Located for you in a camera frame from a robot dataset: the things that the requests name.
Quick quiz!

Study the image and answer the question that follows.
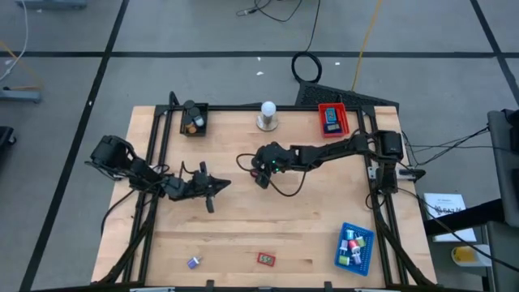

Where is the orange cable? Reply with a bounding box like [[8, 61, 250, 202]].
[[0, 40, 42, 91]]

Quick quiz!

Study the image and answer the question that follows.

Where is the black caster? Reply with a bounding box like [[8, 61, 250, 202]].
[[0, 126, 17, 147]]

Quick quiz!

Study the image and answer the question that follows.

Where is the yellow white tape roll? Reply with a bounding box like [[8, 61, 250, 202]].
[[450, 244, 492, 268]]

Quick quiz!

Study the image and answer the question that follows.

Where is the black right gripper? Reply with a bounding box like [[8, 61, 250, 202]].
[[251, 141, 297, 190]]

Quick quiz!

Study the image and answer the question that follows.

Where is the blue plastic tray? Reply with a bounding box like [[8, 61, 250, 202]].
[[333, 221, 376, 277]]

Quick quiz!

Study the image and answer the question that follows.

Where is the yellow cable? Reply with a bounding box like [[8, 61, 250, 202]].
[[350, 0, 384, 92]]

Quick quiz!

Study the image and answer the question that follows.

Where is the white cable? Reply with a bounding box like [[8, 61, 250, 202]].
[[0, 0, 30, 82]]

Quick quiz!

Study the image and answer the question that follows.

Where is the white bulb lamp brass stand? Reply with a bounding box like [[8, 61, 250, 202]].
[[255, 101, 279, 132]]

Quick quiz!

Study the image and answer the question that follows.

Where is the black plastic tray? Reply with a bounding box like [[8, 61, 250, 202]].
[[179, 102, 209, 138]]

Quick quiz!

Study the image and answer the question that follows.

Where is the black coiled cable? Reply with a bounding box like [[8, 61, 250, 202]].
[[290, 0, 324, 84]]

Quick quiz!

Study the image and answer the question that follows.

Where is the black aluminium frame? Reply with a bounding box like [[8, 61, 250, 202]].
[[97, 91, 437, 287]]

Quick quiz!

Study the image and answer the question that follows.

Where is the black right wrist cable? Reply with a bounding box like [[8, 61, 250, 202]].
[[236, 152, 310, 198]]

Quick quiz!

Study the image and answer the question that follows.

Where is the thin black floor cable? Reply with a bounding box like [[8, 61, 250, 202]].
[[236, 0, 305, 24]]

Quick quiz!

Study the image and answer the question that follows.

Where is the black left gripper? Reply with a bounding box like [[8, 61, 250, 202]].
[[165, 161, 233, 214]]

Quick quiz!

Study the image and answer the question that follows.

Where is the black bar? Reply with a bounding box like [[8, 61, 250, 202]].
[[423, 197, 508, 237]]

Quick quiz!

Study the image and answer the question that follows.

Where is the grey cart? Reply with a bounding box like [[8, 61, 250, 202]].
[[486, 108, 519, 292]]

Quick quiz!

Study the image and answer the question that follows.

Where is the red digital clock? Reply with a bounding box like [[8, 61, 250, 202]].
[[256, 252, 277, 268]]

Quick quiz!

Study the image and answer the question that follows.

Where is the white booklet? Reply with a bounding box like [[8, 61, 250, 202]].
[[422, 192, 478, 243]]

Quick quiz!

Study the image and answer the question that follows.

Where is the red plastic tray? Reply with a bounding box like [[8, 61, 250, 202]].
[[317, 102, 350, 139]]

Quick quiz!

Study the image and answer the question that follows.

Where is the grey table foot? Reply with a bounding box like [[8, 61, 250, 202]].
[[0, 87, 43, 105]]

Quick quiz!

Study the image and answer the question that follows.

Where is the black floor mat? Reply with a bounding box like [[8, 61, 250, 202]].
[[294, 79, 401, 109]]

